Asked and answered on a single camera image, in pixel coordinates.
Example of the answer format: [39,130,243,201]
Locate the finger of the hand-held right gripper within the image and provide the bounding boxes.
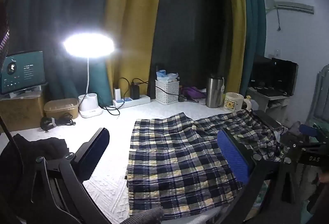
[253,110,283,130]
[283,123,329,149]

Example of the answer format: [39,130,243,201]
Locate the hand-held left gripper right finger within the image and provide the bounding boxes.
[206,129,291,224]

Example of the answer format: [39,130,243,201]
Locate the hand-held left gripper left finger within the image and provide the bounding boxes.
[31,127,111,224]

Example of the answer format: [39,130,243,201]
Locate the plaid pants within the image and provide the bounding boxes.
[125,111,284,221]

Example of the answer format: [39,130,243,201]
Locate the small grey desk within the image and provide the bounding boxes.
[247,88,290,122]

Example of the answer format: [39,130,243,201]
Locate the mug with bear print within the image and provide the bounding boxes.
[224,92,252,113]

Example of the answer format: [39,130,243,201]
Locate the grey ribbed panel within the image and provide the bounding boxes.
[306,65,329,127]

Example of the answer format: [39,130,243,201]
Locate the white desk lamp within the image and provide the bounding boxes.
[63,32,115,119]

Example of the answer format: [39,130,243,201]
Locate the black laptop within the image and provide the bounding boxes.
[250,56,299,97]

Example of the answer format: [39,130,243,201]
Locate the tan lidded container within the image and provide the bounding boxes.
[44,98,79,120]

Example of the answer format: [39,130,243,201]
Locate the steel tumbler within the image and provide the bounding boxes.
[206,76,224,108]

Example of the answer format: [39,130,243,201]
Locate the white power strip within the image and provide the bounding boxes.
[112,95,151,108]

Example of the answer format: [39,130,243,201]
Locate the black cloth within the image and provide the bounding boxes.
[0,134,68,214]

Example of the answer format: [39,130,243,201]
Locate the black charger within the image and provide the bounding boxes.
[130,82,140,100]

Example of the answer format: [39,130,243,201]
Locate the purple cloth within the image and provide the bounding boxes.
[181,86,206,100]

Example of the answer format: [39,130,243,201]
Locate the grey knit cloth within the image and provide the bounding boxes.
[121,207,165,224]

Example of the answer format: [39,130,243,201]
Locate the cardboard box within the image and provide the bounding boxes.
[0,91,44,133]

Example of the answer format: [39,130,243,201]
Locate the black upright panel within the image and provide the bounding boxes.
[150,63,158,99]

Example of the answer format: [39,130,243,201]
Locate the yellow curtain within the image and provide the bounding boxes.
[103,0,167,105]
[224,0,248,95]

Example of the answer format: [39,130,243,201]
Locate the white plastic basket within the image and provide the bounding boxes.
[155,80,180,105]

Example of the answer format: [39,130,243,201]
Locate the clear plastic bags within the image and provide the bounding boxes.
[156,69,179,83]

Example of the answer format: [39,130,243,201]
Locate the tablet with lit screen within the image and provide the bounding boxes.
[0,51,47,95]

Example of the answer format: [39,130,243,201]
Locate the white air conditioner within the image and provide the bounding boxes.
[265,0,315,15]

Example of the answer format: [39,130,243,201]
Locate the black looped cable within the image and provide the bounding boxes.
[99,78,131,117]

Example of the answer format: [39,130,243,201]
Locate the black cable bundle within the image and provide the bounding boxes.
[40,114,76,133]

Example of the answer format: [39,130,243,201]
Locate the black charger cable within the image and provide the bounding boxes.
[137,80,185,101]

